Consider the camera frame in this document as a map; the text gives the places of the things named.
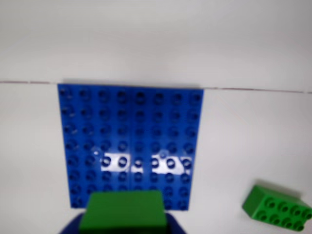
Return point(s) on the blue 8x8 studded plate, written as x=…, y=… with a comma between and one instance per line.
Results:
x=126, y=122

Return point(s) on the green 2x2 block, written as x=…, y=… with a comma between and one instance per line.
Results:
x=124, y=212

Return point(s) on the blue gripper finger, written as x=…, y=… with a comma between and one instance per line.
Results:
x=73, y=225
x=174, y=225

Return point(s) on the green 2x4 block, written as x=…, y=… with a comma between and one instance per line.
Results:
x=275, y=209

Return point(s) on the white table cover board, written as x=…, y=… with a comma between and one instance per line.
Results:
x=146, y=36
x=29, y=146

